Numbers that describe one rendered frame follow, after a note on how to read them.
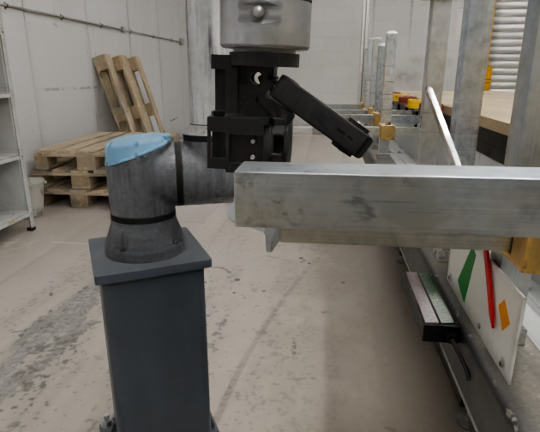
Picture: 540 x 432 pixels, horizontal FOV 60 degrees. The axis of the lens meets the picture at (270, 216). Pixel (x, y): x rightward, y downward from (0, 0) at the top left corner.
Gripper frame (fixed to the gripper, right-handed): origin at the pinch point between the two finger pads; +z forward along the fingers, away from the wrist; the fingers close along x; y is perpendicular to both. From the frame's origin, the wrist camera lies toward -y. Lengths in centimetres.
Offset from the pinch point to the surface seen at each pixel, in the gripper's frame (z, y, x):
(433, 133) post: -7, -27, -54
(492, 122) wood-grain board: -8, -45, -73
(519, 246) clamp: -2.6, -24.4, 3.3
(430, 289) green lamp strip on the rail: 11.7, -21.6, -16.0
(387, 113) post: -5, -26, -128
